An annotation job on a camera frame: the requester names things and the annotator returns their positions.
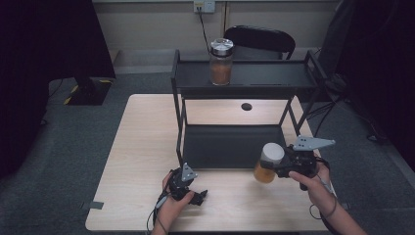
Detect left hand-held gripper cable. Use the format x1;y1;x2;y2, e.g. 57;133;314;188
146;192;171;235

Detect black power cable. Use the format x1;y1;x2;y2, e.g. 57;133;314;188
197;5;211;55

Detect glass jar of brown powder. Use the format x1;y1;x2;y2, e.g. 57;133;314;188
208;37;235;87

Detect right hand-held gripper cable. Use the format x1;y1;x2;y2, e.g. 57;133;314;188
308;156;339;220

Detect person's right hand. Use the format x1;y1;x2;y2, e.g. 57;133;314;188
288;163;338;213

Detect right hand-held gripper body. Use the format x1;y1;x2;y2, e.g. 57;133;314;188
275;135;337;192

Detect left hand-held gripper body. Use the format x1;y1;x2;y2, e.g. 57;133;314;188
166;162;199;202

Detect black stand base striped tape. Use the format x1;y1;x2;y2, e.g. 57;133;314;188
64;76;114;107

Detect person's left hand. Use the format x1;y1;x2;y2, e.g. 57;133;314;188
159;171;196;224

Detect black floor cables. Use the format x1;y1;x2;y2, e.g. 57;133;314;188
305;97;390;145

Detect dark curtain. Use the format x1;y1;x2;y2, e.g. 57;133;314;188
0;0;116;180
317;0;415;163

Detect white wall outlet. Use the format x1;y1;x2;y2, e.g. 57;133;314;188
193;0;216;15

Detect black metal shelf rack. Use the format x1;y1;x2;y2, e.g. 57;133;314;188
170;48;328;170

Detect grey tape strip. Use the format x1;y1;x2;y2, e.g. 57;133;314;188
80;201;105;211

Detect hand-held gripper cable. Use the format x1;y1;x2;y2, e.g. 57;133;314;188
308;156;339;220
146;192;171;235

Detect black chair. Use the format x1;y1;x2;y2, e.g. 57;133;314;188
223;24;297;61

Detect white-lidded jar of amber contents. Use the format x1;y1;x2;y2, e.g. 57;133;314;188
254;142;286;184

